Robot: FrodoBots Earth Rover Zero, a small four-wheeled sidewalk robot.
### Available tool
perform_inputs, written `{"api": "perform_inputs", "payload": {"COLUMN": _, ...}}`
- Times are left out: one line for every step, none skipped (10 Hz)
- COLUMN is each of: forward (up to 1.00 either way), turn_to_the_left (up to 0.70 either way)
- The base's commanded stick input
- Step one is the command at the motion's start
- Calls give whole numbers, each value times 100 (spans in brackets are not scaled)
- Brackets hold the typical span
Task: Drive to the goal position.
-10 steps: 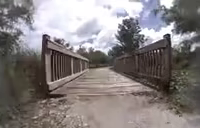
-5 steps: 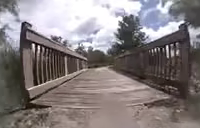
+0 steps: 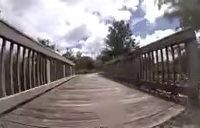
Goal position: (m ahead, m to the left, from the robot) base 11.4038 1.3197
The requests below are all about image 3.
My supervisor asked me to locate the row of distant trees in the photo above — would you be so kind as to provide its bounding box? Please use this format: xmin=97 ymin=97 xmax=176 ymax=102
xmin=37 ymin=37 xmax=104 ymax=73

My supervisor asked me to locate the tall dark tree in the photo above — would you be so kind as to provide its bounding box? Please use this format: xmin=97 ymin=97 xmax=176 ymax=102
xmin=99 ymin=19 xmax=140 ymax=63

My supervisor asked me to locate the wooden plank bridge deck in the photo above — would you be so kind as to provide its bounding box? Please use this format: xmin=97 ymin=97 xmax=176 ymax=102
xmin=0 ymin=72 xmax=189 ymax=128

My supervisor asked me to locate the dark wooden bridge railing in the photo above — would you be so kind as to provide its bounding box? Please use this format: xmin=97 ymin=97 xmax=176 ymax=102
xmin=102 ymin=27 xmax=200 ymax=105

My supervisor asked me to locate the pale wooden bridge railing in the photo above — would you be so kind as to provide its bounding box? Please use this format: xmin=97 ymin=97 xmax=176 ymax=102
xmin=0 ymin=9 xmax=77 ymax=118

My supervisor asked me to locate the overhanging tree foliage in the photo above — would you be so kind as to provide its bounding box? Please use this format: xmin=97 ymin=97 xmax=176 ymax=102
xmin=154 ymin=0 xmax=200 ymax=46

